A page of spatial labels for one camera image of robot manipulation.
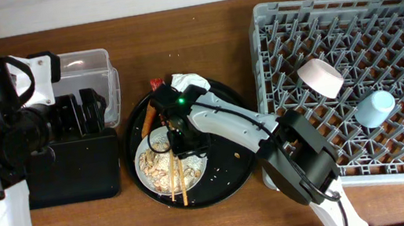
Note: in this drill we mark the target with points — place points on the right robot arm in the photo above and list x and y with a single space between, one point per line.
299 161

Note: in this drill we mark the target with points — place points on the clear plastic bin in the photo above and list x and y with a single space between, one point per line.
91 69

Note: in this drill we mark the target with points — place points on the crumpled white napkin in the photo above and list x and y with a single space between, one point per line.
181 81

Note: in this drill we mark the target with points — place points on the round black tray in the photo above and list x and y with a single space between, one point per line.
224 175

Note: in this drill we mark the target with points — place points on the black rectangular tray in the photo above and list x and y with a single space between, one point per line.
75 171

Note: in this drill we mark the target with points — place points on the pink bowl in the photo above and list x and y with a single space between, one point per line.
321 77

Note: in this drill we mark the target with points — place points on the white plate with food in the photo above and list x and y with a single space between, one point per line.
153 170

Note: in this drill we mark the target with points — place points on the red snack wrapper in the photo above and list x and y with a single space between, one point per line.
156 82

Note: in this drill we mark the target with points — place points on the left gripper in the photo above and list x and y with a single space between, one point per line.
75 124

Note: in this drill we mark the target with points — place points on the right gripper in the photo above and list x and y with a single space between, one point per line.
184 147

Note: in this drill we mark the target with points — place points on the nut on black tray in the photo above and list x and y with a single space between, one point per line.
237 155

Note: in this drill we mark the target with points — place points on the light blue cup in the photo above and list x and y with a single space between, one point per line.
375 109

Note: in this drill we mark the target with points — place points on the orange carrot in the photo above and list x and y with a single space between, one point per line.
150 116

